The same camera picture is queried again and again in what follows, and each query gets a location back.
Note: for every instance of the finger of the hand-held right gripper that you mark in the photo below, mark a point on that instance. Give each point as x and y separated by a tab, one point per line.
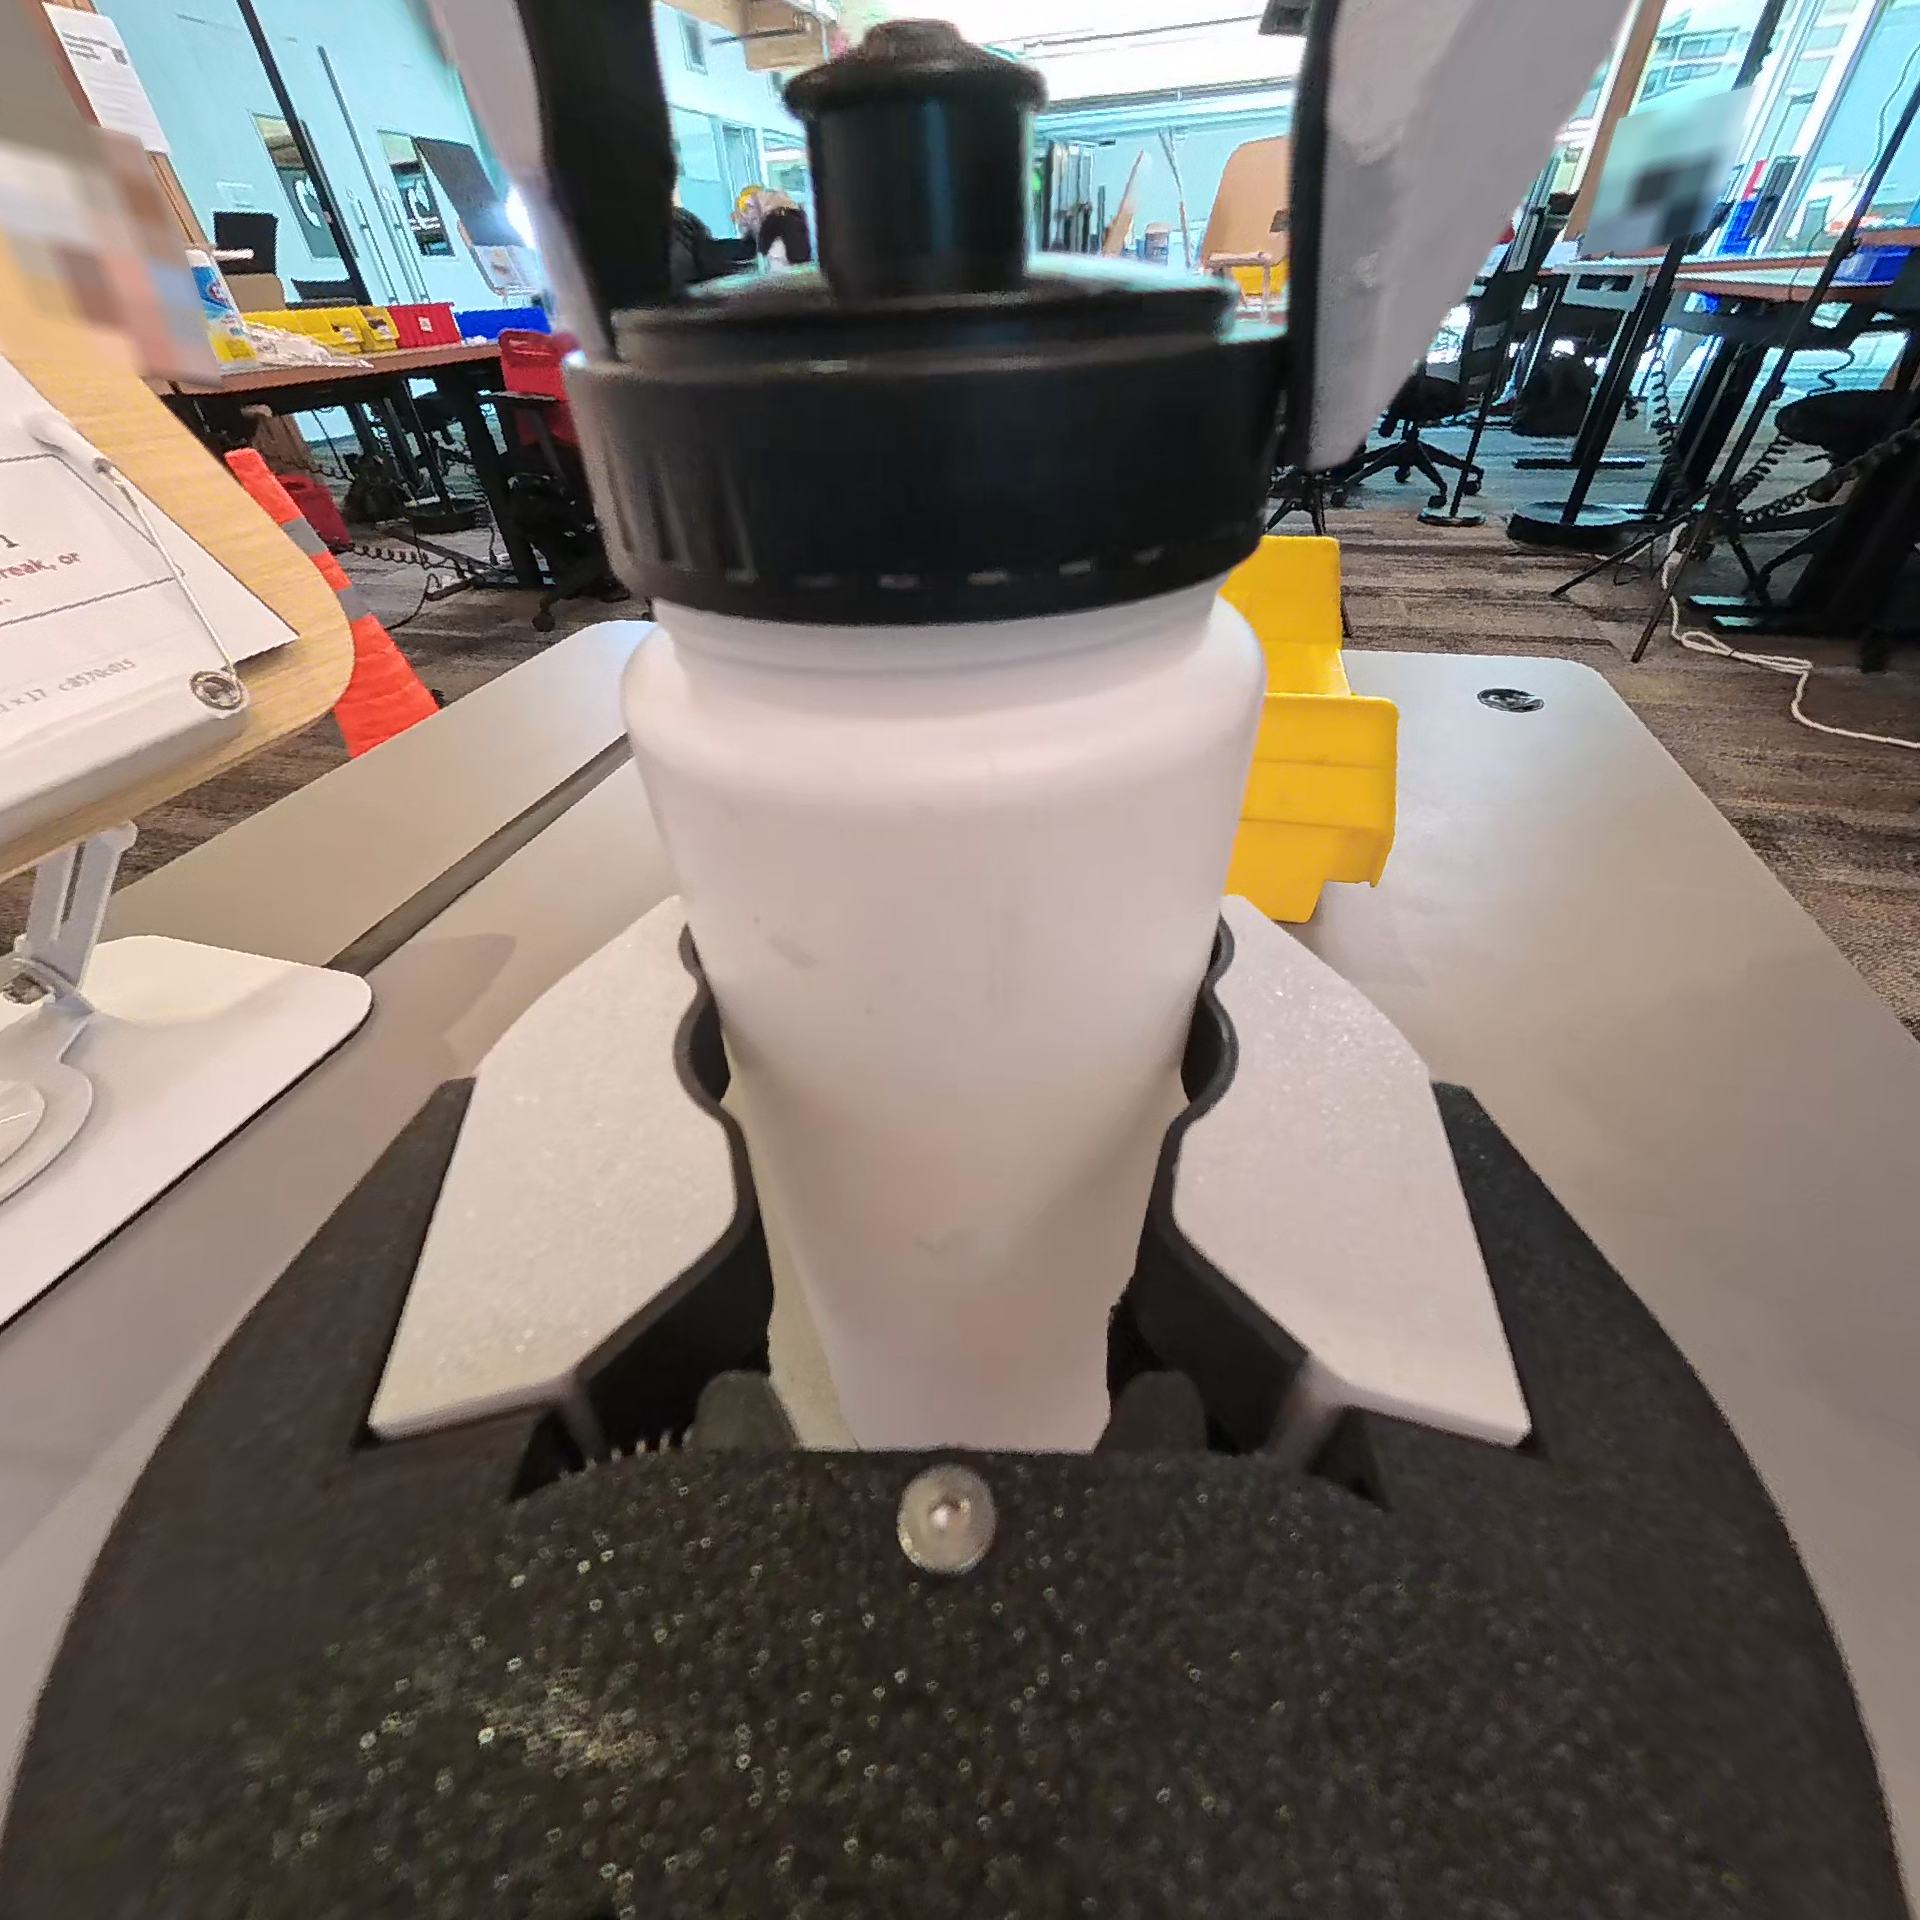
1441	119
509	105

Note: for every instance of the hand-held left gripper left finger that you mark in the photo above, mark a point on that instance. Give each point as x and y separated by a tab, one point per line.
557	1201

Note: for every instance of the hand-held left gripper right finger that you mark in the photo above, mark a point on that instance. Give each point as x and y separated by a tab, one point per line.
1336	1201

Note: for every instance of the yellow plastic bin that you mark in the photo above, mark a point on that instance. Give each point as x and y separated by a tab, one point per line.
1319	779

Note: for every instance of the white plastic bottle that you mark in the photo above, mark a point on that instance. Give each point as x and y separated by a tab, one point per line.
961	901

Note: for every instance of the black bottle lid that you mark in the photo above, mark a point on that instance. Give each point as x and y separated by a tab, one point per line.
930	481

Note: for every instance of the blue storage bin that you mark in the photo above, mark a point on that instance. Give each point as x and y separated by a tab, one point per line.
503	320

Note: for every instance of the red storage bin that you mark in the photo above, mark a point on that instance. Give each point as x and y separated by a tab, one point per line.
424	324

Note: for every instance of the red office chair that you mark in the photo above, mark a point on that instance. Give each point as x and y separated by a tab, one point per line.
533	368

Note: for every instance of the black office chair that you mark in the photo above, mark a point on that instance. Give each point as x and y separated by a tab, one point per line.
1424	399

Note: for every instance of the yellow storage bin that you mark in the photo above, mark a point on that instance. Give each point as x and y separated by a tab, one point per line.
317	331

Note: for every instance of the white wipes canister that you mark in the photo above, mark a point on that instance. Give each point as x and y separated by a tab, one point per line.
217	306

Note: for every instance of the long brown desk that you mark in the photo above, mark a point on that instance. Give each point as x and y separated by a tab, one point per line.
1799	277

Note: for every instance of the orange traffic cone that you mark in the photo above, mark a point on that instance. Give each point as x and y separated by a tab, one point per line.
376	675

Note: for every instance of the printed instruction sheet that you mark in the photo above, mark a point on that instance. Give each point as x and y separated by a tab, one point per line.
90	600

